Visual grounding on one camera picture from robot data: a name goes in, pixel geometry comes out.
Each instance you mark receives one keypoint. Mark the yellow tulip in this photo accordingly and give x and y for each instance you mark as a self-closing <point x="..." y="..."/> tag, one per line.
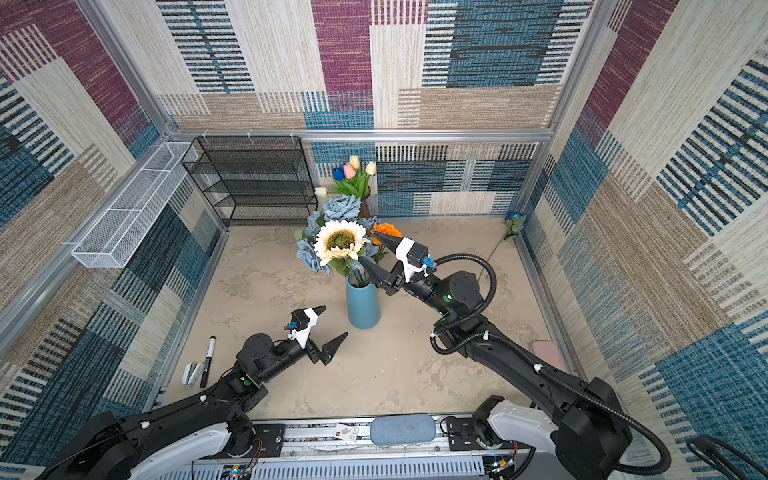
<point x="354" y="161"/>

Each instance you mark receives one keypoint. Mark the blue round object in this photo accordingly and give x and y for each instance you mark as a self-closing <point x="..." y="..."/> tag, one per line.
<point x="514" y="223"/>

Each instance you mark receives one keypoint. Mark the white stapler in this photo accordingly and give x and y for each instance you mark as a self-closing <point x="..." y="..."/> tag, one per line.
<point x="191" y="373"/>

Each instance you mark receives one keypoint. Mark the blue tulip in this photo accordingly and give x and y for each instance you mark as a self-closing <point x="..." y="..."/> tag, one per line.
<point x="338" y="173"/>

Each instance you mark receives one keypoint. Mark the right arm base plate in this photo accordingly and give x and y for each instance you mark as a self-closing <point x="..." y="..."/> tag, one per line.
<point x="461" y="436"/>

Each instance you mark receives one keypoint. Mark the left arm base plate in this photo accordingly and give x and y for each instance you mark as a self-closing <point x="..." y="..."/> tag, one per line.
<point x="259" y="440"/>

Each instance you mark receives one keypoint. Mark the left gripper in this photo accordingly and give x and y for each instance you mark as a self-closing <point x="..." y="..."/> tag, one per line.
<point x="327" y="350"/>

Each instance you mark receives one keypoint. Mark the black wire shelf rack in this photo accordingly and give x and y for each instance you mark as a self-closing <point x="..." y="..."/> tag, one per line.
<point x="250" y="181"/>

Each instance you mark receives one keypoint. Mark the black marker pen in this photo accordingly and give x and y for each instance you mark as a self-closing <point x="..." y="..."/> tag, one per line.
<point x="207" y="361"/>

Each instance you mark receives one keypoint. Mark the white wire mesh basket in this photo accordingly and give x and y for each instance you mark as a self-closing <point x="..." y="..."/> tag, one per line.
<point x="119" y="231"/>

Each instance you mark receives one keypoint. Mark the teal ceramic vase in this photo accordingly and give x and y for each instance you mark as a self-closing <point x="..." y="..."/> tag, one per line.
<point x="363" y="306"/>

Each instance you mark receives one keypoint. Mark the pink tulip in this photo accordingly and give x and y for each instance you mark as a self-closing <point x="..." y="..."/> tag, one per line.
<point x="349" y="183"/>

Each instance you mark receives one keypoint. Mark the cream flower stem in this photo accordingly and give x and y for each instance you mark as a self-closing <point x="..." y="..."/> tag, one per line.
<point x="339" y="244"/>

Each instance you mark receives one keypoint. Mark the blue hydrangea bunch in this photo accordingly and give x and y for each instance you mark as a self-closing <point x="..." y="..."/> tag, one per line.
<point x="341" y="208"/>

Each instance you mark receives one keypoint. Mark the red glass vase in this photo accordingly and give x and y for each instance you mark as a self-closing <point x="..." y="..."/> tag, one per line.
<point x="365" y="211"/>

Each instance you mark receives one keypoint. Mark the orange marigold stem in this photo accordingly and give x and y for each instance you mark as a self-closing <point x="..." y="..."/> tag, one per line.
<point x="386" y="229"/>

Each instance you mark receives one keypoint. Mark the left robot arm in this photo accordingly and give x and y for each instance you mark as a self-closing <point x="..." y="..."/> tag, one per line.
<point x="151" y="444"/>

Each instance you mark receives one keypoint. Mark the white label tag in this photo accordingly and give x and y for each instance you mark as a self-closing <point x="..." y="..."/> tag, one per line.
<point x="346" y="432"/>

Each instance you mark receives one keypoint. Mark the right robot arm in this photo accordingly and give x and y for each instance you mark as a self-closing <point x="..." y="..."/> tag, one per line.
<point x="581" y="423"/>

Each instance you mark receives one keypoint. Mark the blue-grey sponge pad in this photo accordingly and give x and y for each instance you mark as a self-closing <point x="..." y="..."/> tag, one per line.
<point x="402" y="429"/>

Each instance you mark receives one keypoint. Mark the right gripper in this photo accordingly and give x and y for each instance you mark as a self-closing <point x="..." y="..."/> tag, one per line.
<point x="397" y="275"/>

